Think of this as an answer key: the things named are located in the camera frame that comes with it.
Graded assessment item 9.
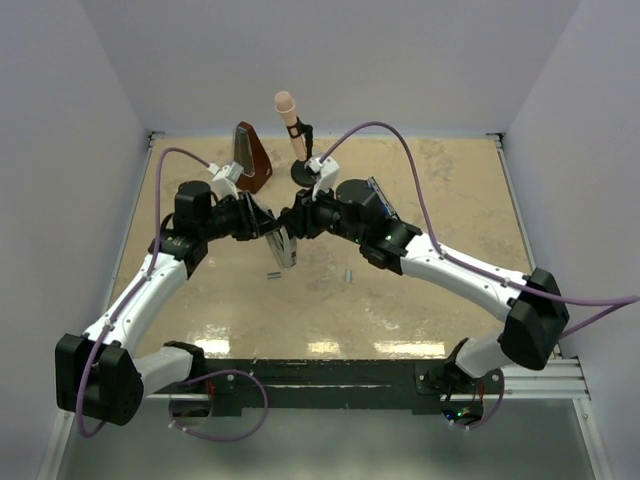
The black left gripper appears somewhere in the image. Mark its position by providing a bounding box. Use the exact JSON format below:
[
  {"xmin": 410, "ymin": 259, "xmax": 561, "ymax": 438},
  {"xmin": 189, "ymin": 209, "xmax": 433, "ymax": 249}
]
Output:
[{"xmin": 199, "ymin": 189, "xmax": 280, "ymax": 241}]

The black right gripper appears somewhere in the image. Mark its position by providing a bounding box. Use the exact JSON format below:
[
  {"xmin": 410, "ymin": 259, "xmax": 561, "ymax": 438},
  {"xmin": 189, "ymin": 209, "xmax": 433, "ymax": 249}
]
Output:
[{"xmin": 281, "ymin": 179, "xmax": 367, "ymax": 244}]

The staple box tray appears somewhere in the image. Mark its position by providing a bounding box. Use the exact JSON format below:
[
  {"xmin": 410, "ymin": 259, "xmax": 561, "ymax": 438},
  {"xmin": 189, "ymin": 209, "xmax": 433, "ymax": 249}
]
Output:
[{"xmin": 265, "ymin": 226, "xmax": 297, "ymax": 269}]

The blue and black stapler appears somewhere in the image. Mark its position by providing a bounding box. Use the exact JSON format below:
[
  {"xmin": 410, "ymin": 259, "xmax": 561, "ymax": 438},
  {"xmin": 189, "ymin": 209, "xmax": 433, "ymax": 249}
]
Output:
[{"xmin": 367, "ymin": 176, "xmax": 399, "ymax": 219}]

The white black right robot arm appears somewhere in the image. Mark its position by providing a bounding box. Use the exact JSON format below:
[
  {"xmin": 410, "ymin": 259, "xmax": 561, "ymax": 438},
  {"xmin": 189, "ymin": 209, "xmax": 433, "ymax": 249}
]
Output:
[{"xmin": 280, "ymin": 179, "xmax": 569, "ymax": 393}]

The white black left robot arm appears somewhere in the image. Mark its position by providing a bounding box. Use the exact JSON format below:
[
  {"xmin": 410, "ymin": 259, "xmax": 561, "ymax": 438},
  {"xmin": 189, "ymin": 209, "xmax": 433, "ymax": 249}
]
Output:
[{"xmin": 54, "ymin": 181, "xmax": 277, "ymax": 426}]

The black microphone stand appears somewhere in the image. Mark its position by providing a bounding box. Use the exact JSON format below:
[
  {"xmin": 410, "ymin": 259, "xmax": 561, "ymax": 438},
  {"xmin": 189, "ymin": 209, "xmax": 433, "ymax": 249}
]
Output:
[{"xmin": 288, "ymin": 117, "xmax": 316, "ymax": 188}]

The brown wooden metronome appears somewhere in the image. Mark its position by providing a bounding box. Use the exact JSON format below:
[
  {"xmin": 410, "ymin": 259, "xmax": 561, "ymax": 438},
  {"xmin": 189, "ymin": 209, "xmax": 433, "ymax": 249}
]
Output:
[{"xmin": 233, "ymin": 122, "xmax": 273, "ymax": 194}]

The beige microphone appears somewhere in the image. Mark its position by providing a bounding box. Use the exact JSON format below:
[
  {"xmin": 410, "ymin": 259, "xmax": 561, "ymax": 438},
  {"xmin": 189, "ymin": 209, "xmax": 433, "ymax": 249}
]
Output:
[{"xmin": 274, "ymin": 91, "xmax": 307, "ymax": 162}]

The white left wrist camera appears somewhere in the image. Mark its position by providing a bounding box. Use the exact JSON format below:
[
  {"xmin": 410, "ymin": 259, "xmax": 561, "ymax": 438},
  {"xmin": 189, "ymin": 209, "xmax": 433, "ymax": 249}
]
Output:
[{"xmin": 207, "ymin": 161, "xmax": 243, "ymax": 200}]

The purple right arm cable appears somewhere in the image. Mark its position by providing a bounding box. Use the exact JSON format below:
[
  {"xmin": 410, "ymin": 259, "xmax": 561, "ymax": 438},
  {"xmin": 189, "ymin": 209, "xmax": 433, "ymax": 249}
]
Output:
[{"xmin": 317, "ymin": 120, "xmax": 640, "ymax": 431}]

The aluminium frame rail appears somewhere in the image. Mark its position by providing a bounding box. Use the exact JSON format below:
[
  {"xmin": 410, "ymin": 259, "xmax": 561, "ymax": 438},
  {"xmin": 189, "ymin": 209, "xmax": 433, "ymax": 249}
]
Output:
[{"xmin": 62, "ymin": 356, "xmax": 593, "ymax": 401}]

